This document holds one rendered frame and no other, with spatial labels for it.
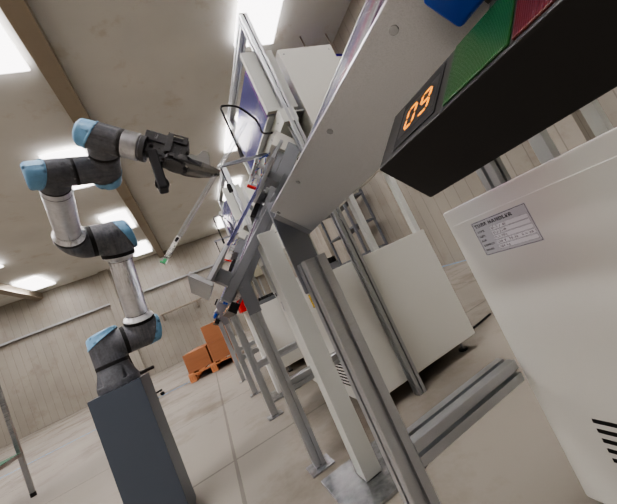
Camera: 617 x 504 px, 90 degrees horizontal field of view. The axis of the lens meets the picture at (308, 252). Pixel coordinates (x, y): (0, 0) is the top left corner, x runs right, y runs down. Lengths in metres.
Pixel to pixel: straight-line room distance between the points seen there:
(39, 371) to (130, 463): 12.60
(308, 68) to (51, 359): 13.05
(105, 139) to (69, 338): 12.86
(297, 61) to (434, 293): 1.33
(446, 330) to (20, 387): 13.59
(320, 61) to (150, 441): 1.86
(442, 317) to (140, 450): 1.34
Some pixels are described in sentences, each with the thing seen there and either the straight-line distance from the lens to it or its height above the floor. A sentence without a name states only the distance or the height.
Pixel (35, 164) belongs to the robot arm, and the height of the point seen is 1.16.
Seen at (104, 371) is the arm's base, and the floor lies 0.63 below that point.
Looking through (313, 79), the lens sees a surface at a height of 1.53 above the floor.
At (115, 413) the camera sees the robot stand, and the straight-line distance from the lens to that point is 1.44.
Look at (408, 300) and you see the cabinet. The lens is 1.50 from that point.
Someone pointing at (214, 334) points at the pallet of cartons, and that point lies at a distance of 5.14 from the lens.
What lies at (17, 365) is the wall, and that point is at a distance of 14.22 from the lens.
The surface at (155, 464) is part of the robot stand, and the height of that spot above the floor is 0.24.
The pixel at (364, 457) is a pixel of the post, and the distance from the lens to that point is 1.11.
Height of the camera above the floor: 0.60
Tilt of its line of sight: 6 degrees up
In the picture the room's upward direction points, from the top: 25 degrees counter-clockwise
